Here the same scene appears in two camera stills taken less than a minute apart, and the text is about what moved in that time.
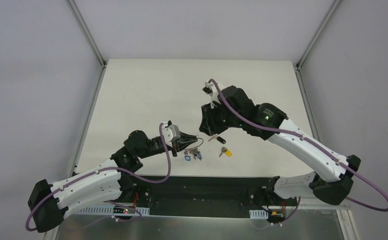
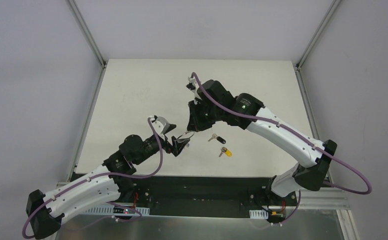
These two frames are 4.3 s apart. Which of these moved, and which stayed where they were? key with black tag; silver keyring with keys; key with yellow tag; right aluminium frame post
Moved: silver keyring with keys
Stayed: key with black tag; key with yellow tag; right aluminium frame post
